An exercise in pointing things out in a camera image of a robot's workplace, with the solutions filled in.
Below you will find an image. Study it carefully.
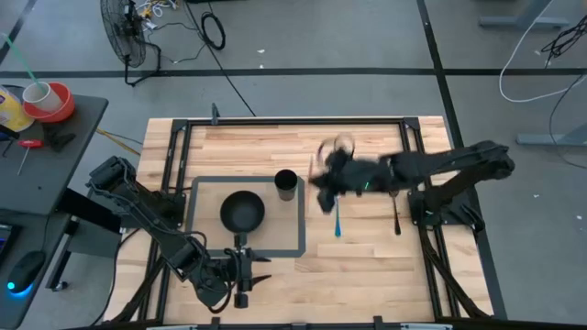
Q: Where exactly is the long black cable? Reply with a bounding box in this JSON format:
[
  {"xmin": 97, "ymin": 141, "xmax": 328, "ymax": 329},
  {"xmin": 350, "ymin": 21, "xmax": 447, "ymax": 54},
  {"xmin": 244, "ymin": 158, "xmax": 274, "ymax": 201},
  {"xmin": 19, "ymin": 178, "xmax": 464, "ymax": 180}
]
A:
[{"xmin": 183, "ymin": 0, "xmax": 258, "ymax": 117}]

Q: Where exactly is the white paper cup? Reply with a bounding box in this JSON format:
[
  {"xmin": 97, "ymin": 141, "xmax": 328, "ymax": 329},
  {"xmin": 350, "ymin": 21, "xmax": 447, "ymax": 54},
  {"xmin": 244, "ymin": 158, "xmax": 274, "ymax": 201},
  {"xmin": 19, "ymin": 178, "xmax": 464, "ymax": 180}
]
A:
[{"xmin": 21, "ymin": 81, "xmax": 63, "ymax": 115}]

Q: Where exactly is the thin yellow cable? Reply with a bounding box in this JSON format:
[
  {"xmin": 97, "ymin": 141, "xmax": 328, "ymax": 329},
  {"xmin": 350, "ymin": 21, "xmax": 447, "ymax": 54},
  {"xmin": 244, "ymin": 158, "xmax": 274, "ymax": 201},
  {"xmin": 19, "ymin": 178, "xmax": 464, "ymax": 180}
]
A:
[{"xmin": 94, "ymin": 128, "xmax": 143, "ymax": 158}]

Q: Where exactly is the red-handled screwdriver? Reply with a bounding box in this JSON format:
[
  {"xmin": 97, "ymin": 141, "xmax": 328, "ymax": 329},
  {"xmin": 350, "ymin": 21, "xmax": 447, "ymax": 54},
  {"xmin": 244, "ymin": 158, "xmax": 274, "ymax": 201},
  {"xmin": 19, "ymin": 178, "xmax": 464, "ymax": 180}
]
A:
[{"xmin": 17, "ymin": 138, "xmax": 45, "ymax": 178}]

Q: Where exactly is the grey rectangular tape outline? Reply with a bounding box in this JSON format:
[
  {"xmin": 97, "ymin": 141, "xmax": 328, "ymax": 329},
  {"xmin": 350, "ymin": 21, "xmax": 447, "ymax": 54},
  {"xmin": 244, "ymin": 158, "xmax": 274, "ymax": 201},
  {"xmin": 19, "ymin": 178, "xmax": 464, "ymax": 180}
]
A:
[{"xmin": 185, "ymin": 175, "xmax": 307, "ymax": 259}]

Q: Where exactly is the grey desk foot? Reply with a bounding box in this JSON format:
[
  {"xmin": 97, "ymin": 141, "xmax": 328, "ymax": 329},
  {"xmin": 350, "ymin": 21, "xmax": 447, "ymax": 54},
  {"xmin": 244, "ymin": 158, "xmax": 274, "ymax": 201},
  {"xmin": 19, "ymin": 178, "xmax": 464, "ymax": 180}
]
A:
[
  {"xmin": 478, "ymin": 0, "xmax": 570, "ymax": 31},
  {"xmin": 515, "ymin": 122, "xmax": 587, "ymax": 149}
]

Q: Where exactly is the white cable bundle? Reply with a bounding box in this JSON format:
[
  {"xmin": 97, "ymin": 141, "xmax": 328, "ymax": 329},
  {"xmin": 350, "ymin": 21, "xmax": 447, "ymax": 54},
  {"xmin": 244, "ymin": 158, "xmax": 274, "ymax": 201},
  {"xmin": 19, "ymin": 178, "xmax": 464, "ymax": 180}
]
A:
[{"xmin": 134, "ymin": 0, "xmax": 181, "ymax": 20}]

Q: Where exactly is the green straw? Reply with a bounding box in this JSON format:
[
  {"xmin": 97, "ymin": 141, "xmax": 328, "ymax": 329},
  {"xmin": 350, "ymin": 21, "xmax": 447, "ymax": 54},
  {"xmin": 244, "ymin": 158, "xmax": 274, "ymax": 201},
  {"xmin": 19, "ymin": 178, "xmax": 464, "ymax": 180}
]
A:
[{"xmin": 1, "ymin": 32, "xmax": 40, "ymax": 88}]

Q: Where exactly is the small black clamp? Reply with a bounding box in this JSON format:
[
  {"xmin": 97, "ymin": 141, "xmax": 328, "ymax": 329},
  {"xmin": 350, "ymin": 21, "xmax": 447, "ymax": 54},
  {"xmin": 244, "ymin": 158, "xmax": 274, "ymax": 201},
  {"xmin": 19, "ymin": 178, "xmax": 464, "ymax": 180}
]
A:
[{"xmin": 42, "ymin": 123, "xmax": 77, "ymax": 153}]

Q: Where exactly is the tangled black cable bundle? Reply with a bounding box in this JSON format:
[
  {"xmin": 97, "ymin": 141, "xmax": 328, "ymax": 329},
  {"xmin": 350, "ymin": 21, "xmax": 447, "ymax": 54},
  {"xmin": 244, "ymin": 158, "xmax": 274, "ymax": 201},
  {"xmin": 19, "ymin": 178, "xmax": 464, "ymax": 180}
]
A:
[{"xmin": 539, "ymin": 15, "xmax": 587, "ymax": 64}]

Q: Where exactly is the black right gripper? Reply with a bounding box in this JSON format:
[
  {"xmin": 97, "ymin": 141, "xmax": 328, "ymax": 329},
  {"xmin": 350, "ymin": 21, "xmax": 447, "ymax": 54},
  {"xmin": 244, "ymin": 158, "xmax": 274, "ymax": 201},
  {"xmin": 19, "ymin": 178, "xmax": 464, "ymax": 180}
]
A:
[{"xmin": 307, "ymin": 145, "xmax": 396, "ymax": 216}]

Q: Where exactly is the dark grey side desk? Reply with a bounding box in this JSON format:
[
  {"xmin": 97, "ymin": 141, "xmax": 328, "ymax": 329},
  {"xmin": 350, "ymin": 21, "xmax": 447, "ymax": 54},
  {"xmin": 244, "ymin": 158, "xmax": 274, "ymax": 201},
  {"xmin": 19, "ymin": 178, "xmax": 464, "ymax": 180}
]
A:
[{"xmin": 0, "ymin": 84, "xmax": 110, "ymax": 330}]

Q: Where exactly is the black cup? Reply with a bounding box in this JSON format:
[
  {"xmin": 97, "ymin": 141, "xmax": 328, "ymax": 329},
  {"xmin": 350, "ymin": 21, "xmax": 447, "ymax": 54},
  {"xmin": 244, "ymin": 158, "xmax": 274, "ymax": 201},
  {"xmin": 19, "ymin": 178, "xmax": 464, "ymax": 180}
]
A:
[{"xmin": 273, "ymin": 169, "xmax": 299, "ymax": 202}]

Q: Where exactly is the black floor fan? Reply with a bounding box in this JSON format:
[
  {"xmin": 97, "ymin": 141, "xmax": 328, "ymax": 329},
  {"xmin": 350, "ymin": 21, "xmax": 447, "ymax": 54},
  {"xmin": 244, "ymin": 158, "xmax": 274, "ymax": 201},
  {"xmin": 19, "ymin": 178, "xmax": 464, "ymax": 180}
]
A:
[{"xmin": 99, "ymin": 0, "xmax": 162, "ymax": 87}]

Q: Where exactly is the coiled black cable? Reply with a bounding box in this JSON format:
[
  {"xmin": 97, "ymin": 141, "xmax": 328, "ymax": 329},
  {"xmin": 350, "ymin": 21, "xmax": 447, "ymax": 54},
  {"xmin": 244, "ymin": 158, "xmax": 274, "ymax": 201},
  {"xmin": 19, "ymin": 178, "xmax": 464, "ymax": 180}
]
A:
[{"xmin": 200, "ymin": 11, "xmax": 227, "ymax": 51}]

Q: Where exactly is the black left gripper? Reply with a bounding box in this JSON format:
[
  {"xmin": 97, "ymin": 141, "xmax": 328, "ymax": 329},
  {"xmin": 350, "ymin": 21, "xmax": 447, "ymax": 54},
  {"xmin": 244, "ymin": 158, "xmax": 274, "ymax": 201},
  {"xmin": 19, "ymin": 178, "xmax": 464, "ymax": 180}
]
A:
[{"xmin": 223, "ymin": 232, "xmax": 273, "ymax": 310}]

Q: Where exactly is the yellow container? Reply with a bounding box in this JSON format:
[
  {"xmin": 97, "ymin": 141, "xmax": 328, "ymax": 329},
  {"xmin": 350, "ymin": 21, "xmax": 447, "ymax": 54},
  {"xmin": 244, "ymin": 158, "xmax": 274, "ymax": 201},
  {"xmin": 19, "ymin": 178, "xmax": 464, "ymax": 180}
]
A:
[{"xmin": 0, "ymin": 85, "xmax": 35, "ymax": 134}]

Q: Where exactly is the thin black cable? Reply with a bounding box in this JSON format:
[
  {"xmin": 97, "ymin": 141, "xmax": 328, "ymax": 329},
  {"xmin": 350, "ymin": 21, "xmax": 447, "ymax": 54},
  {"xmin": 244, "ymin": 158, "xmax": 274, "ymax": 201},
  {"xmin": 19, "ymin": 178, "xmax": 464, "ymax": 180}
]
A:
[{"xmin": 547, "ymin": 74, "xmax": 587, "ymax": 171}]

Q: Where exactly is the red bowl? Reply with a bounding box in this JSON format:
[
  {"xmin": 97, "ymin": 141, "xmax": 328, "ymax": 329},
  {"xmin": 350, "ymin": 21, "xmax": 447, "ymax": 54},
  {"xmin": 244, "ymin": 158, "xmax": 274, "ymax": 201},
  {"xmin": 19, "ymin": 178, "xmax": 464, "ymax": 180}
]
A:
[{"xmin": 22, "ymin": 82, "xmax": 76, "ymax": 124}]

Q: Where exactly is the long white cable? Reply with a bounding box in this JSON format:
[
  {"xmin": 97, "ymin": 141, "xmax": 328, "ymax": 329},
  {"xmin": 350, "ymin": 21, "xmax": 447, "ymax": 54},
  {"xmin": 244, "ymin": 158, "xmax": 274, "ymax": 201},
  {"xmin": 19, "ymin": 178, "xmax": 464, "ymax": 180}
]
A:
[{"xmin": 498, "ymin": 0, "xmax": 587, "ymax": 104}]

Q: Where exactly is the black computer mouse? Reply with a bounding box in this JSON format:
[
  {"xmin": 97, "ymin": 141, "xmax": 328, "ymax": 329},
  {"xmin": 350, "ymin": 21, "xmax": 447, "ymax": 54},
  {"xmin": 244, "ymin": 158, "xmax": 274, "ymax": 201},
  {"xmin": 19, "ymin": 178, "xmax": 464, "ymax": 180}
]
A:
[{"xmin": 6, "ymin": 250, "xmax": 48, "ymax": 297}]

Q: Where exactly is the black bowl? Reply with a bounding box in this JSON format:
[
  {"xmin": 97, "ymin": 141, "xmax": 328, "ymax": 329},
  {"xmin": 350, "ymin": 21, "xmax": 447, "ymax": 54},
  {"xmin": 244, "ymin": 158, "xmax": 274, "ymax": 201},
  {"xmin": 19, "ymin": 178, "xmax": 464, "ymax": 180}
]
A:
[{"xmin": 219, "ymin": 190, "xmax": 266, "ymax": 235}]

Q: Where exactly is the iridescent metal fork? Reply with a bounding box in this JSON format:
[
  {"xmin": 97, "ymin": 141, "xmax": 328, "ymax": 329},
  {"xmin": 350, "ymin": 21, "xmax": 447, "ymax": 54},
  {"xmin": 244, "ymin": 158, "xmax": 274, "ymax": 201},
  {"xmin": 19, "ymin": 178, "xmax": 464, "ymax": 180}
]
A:
[{"xmin": 333, "ymin": 196, "xmax": 343, "ymax": 238}]

